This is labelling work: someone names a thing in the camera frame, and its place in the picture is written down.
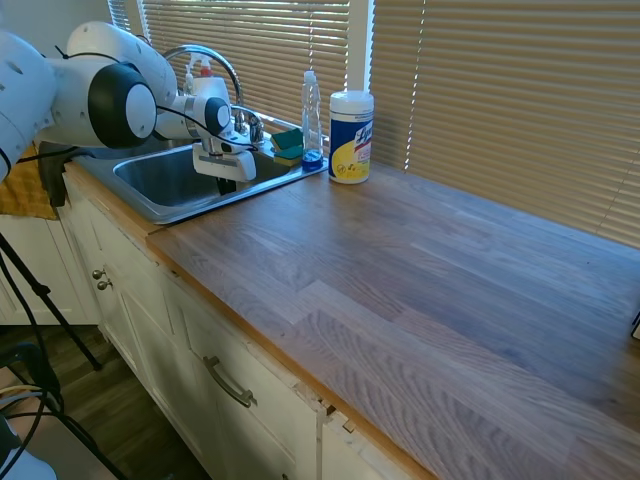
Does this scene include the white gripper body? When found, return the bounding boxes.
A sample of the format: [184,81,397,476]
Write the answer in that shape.
[192,142,258,183]

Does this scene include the stainless steel double sink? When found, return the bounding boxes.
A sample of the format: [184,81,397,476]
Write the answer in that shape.
[73,115,332,226]

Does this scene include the yellow and green sponge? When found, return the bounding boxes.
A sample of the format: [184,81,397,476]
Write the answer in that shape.
[272,144,304,168]

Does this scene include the white spray bottle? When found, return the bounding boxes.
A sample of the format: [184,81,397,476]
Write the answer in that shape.
[181,53,215,97]

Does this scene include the chrome faucet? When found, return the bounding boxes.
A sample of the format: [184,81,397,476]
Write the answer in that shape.
[162,43,267,145]

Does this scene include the clear dish soap bottle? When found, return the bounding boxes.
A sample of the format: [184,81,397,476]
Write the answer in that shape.
[300,69,324,172]

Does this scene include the narrow beige window blind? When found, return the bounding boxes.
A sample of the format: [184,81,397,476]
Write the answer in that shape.
[107,0,352,137]

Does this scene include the Lysol wipes canister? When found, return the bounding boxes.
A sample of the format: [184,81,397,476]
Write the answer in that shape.
[328,89,376,186]

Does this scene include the white kitchen cabinet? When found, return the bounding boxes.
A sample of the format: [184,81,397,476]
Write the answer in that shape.
[0,164,434,480]

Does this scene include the grey towel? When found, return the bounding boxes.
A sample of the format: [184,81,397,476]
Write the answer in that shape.
[38,140,77,208]

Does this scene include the yellow cloth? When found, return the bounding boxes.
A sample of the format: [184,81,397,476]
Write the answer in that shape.
[0,144,61,222]

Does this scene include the black tripod leg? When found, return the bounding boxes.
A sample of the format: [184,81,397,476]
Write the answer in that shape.
[0,231,104,372]

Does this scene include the wide beige window blind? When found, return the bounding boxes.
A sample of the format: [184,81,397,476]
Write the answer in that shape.
[371,0,640,250]

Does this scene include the white rounded object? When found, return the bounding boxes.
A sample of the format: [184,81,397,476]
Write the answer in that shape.
[0,418,57,480]

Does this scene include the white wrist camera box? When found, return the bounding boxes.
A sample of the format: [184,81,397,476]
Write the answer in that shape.
[218,135,254,154]

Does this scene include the white window frame post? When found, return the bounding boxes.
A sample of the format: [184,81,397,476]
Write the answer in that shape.
[347,0,377,94]

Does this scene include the metal drawer handle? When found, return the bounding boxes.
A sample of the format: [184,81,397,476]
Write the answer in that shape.
[201,355,259,409]

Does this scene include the black floor cable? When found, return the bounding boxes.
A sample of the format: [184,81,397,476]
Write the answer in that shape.
[0,249,129,480]

